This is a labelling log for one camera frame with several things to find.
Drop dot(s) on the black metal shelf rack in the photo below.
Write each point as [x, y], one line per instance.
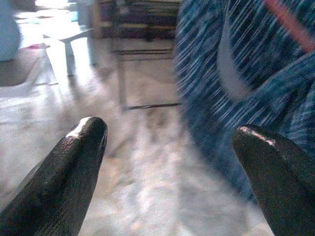
[140, 17]

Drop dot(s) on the pale blue plastic stool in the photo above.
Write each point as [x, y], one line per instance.
[70, 34]

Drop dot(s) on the blue plaid shirt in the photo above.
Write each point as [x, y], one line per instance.
[268, 81]

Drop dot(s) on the pink plastic clothes hanger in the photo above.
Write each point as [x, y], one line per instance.
[290, 22]

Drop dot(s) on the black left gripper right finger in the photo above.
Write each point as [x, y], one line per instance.
[280, 182]

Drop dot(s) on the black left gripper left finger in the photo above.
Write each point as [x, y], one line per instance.
[61, 172]

